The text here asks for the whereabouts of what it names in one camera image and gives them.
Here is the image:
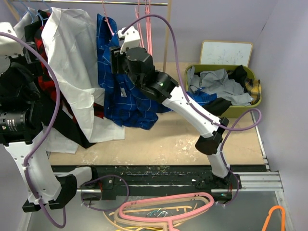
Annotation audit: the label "aluminium frame rail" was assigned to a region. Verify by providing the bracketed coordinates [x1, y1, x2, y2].
[18, 144, 295, 231]

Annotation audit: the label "grey shirt in basket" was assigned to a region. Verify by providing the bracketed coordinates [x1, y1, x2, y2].
[187, 66, 253, 106]

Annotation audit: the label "metal hanging rod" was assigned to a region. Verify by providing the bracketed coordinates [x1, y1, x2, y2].
[9, 0, 171, 6]

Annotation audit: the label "green laundry basket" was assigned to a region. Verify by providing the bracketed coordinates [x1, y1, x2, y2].
[185, 64, 262, 118]

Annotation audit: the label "pink hanger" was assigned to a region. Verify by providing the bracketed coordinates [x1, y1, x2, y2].
[102, 0, 115, 36]
[114, 192, 215, 231]

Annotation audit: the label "blue plaid shirt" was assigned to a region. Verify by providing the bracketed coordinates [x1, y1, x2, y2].
[96, 13, 218, 130]

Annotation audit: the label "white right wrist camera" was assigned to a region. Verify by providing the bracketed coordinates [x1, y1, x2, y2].
[117, 26, 141, 54]

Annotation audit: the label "pink hangers on rack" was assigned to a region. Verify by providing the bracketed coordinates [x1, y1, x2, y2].
[135, 0, 153, 55]

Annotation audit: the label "wooden garment rack frame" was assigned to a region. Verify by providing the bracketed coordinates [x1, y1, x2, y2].
[0, 0, 172, 71]

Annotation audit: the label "red plaid hanging shirt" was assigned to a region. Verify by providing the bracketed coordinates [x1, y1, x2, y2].
[34, 22, 104, 123]

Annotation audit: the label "small whiteboard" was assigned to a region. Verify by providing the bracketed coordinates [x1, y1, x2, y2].
[200, 40, 253, 66]

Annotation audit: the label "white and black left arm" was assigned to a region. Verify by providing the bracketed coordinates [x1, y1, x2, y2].
[0, 22, 99, 212]

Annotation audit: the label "pink hanger in foreground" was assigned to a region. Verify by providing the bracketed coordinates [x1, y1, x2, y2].
[114, 192, 215, 231]

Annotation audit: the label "black and yellow garment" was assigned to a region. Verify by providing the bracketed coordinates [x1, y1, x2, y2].
[203, 65, 262, 118]

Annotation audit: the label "blue hanger hooks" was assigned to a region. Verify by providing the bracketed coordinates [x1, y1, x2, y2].
[19, 0, 52, 26]

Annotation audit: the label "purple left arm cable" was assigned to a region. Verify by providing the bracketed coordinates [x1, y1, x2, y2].
[0, 31, 130, 229]

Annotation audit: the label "white hanging shirt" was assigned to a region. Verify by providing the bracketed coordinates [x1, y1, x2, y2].
[14, 8, 125, 154]

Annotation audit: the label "orange hanger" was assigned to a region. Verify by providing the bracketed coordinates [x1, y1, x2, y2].
[261, 205, 287, 231]

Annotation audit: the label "yellow hanger in foreground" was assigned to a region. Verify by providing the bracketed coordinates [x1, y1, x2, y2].
[117, 226, 165, 231]

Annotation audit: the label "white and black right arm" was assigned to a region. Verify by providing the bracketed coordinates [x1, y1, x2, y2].
[110, 47, 231, 188]

